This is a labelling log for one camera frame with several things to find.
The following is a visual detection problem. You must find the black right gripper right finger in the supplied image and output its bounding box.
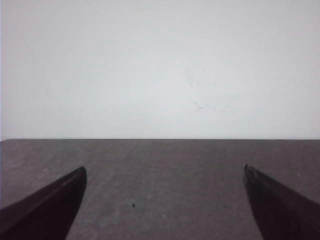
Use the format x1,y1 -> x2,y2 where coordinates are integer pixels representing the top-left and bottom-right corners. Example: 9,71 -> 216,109
243,164 -> 320,240

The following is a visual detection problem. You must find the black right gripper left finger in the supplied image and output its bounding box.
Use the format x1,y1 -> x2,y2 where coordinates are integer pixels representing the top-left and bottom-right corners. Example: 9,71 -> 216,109
0,166 -> 87,240

